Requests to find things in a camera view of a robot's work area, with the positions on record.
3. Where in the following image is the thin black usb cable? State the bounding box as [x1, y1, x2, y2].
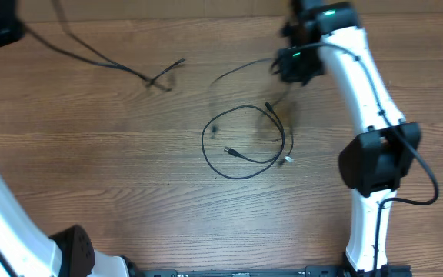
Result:
[201, 100, 287, 181]

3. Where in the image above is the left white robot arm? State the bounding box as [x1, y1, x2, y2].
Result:
[0, 1, 142, 277]

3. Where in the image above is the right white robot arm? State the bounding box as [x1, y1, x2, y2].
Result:
[274, 0, 421, 276]

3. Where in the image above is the thick black tagged cable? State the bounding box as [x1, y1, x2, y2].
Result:
[208, 57, 299, 166]

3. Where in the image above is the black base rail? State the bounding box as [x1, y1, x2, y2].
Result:
[139, 265, 412, 277]

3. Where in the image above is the long thin black cable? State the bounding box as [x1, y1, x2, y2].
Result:
[23, 25, 186, 92]

